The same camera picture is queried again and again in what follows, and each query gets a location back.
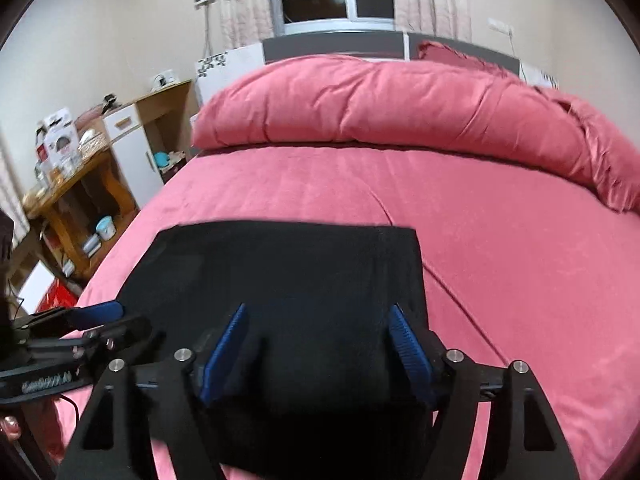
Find pink ruffled pillow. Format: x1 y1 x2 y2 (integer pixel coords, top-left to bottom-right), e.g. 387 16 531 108
418 40 520 77

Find red cardboard box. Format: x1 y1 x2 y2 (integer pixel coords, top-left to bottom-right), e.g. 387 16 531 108
17 262 78 314

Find black pants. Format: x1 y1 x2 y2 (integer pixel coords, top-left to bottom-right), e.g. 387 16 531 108
117 221 431 479

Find left patterned curtain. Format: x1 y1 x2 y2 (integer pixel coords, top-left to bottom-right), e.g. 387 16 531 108
204 0 277 51

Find wall power socket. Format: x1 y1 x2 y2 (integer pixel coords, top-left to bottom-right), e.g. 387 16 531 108
487 18 513 37

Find grey bed headboard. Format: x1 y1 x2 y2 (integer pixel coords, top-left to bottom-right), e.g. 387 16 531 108
262 30 521 76

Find brown wooden shelf table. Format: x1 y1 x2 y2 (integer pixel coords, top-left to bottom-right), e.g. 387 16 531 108
26 148 139 283

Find white cabinet wooden desk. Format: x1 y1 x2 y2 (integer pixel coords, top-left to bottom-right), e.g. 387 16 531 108
102 80 198 208

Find pink folded duvet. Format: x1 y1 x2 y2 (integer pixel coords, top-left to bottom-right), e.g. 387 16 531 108
192 55 639 212

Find small teal white pot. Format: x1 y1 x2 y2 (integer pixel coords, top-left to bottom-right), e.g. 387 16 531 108
96 216 117 242

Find white red product box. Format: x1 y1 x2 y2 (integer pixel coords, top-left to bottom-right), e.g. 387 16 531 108
35 107 79 177

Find pink bed sheet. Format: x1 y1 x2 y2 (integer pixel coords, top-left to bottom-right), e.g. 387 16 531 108
79 146 639 479

